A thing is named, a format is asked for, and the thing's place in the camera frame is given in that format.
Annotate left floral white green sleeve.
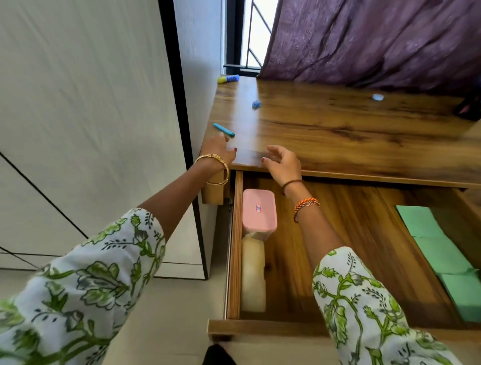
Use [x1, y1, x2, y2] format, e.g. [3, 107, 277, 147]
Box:
[0, 208, 167, 365]

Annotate silver chain bracelet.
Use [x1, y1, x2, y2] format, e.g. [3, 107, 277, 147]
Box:
[294, 202, 322, 223]

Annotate clear container pink lid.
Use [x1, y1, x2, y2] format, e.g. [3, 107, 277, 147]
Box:
[242, 189, 278, 241]

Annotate person's right forearm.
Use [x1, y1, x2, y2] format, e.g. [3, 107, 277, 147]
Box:
[284, 182, 346, 271]

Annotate person's right hand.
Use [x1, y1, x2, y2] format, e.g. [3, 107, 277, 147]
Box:
[262, 145, 304, 188]

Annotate black trouser leg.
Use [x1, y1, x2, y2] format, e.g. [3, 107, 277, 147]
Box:
[202, 343, 237, 365]

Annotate yellow pencil case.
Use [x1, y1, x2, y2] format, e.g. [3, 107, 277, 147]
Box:
[240, 236, 267, 313]

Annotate black window frame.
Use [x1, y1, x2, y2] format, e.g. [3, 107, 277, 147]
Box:
[224, 0, 264, 78]

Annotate purple patterned curtain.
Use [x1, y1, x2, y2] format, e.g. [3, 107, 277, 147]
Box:
[257, 0, 481, 95]

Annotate gold bangle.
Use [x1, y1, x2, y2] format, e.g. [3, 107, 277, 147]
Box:
[194, 153, 230, 187]

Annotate person's left hand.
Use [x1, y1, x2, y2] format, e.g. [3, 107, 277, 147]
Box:
[201, 133, 238, 167]

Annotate teal grey marker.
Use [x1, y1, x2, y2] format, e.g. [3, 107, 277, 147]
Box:
[212, 122, 235, 138]

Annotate wooden desk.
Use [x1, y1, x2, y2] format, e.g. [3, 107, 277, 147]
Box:
[197, 75, 481, 206]

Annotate right floral white green sleeve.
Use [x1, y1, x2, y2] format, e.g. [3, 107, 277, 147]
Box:
[312, 247, 465, 365]

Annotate person's left forearm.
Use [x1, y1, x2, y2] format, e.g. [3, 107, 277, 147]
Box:
[138, 161, 226, 245]

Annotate black mesh pen holder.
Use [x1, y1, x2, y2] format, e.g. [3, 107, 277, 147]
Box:
[452, 88, 481, 122]

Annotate brown thread bracelet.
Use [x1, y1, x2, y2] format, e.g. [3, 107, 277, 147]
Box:
[281, 179, 305, 196]

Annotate teal paper sheet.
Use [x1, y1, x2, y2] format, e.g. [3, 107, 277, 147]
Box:
[395, 205, 448, 238]

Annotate black wall trim strip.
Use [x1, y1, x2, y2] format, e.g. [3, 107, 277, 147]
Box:
[157, 0, 209, 281]

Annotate window grille bars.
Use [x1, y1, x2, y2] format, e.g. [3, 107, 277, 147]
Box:
[240, 0, 273, 70]

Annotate wooden desk drawer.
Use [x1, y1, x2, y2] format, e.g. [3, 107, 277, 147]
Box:
[206, 171, 481, 343]

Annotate floral white green sleeve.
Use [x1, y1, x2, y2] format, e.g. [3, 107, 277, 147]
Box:
[312, 247, 465, 365]
[0, 208, 167, 365]

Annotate orange thread bracelet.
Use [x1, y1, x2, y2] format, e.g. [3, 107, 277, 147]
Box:
[293, 198, 321, 217]

